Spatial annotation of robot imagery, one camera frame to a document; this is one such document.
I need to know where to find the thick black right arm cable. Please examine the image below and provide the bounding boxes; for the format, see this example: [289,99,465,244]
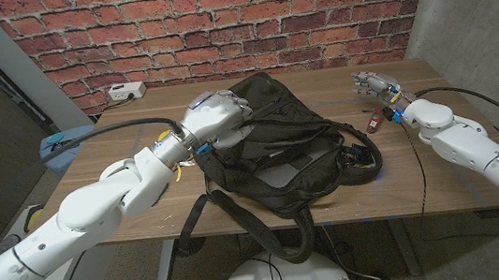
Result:
[413,80,499,146]

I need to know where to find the white power strip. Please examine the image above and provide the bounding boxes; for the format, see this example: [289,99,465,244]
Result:
[107,80,149,103]

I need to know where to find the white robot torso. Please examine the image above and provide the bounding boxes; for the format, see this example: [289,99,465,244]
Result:
[214,241,355,280]

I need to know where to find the black backpack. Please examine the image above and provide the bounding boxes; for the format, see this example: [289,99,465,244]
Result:
[156,58,394,279]

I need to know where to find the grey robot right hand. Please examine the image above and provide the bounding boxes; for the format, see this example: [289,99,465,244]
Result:
[348,64,416,113]

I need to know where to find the blue stool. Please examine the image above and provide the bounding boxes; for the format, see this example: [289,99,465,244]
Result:
[36,124,101,180]

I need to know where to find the grey table leg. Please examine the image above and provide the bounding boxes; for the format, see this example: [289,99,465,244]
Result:
[150,239,180,280]
[388,215,424,279]

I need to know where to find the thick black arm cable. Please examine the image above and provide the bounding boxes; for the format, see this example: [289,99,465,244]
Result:
[413,80,499,146]
[0,112,196,238]

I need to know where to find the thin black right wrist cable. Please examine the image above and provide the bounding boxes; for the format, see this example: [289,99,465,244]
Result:
[398,110,499,262]

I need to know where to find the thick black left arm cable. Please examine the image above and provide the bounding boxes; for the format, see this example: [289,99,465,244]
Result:
[0,112,196,238]

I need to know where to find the brick wall print backdrop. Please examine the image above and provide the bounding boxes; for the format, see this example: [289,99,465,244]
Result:
[0,0,446,127]

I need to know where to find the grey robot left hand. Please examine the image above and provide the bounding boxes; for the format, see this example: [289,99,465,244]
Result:
[176,86,258,156]

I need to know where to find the small red item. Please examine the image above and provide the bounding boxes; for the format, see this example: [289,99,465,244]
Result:
[363,107,387,135]

